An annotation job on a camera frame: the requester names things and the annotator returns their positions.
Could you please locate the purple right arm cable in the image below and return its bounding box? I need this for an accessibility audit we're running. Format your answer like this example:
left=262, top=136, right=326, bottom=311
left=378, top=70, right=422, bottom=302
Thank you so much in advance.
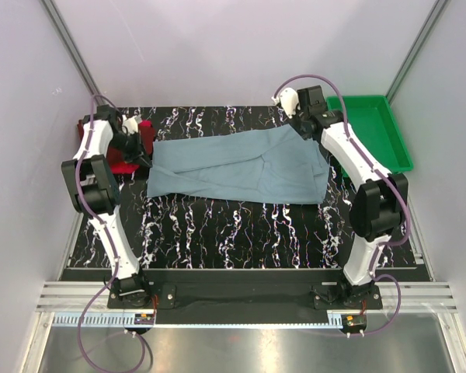
left=271, top=74, right=411, bottom=337

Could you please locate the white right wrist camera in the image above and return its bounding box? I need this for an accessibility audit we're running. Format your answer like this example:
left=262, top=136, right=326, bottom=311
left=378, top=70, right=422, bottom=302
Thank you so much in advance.
left=272, top=88, right=300, bottom=118

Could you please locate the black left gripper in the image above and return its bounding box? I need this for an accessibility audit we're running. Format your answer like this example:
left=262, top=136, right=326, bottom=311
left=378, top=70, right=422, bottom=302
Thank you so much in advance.
left=108, top=130, right=152, bottom=168

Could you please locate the dark red folded t shirt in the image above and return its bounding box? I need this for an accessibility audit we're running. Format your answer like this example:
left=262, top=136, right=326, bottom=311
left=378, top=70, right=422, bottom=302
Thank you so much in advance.
left=73, top=117, right=155, bottom=174

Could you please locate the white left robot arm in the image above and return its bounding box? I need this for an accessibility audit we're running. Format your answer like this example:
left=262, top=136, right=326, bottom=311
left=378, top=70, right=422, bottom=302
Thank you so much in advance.
left=61, top=104, right=152, bottom=309

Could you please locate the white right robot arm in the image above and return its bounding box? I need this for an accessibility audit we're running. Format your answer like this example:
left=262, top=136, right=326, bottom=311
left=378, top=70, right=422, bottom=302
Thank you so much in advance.
left=290, top=85, right=409, bottom=309

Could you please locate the bright red folded t shirt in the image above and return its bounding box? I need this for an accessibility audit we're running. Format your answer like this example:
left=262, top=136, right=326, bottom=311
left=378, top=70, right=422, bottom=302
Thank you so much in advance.
left=106, top=120, right=155, bottom=174

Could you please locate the green plastic bin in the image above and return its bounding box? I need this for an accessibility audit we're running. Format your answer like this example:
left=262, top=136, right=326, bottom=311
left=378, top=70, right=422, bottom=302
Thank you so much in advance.
left=343, top=95, right=413, bottom=173

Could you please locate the light blue t shirt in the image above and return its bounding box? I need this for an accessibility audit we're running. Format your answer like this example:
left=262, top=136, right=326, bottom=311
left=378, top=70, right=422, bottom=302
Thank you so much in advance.
left=147, top=124, right=329, bottom=204

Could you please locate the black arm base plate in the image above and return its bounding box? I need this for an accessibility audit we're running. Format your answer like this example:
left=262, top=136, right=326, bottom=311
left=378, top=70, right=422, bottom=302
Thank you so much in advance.
left=107, top=282, right=383, bottom=311

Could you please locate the aluminium front rail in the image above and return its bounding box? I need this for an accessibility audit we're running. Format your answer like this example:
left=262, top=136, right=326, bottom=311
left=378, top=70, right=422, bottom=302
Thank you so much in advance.
left=37, top=281, right=457, bottom=313

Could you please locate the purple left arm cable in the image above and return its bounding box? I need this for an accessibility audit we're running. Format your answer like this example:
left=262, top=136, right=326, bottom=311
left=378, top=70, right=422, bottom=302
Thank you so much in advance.
left=74, top=94, right=153, bottom=370

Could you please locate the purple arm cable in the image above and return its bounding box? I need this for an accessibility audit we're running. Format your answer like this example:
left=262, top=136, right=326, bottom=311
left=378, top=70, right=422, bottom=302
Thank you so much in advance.
left=74, top=94, right=153, bottom=370
left=271, top=74, right=411, bottom=337

